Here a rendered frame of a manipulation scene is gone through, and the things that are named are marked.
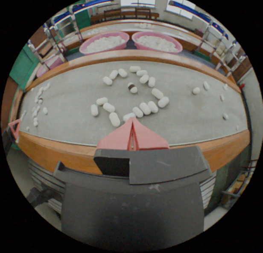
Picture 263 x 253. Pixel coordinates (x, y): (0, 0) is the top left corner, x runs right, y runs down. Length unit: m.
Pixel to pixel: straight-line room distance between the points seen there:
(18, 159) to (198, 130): 1.95
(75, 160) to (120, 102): 0.20
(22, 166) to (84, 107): 1.68
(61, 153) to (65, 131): 0.07
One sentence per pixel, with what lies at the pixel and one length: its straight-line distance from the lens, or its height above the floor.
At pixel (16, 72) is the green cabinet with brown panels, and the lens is 0.97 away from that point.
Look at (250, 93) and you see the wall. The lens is 4.50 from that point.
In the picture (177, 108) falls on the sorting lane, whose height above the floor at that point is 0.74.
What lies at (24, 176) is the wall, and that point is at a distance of 1.86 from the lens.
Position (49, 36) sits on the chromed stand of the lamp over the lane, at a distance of 0.48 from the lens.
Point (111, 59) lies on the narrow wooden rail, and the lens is 0.38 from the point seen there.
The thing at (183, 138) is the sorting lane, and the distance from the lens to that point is 0.28.
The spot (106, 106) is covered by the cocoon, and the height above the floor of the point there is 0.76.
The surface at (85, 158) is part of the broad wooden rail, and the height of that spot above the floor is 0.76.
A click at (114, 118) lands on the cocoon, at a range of 0.23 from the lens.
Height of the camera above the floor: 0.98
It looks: 76 degrees down
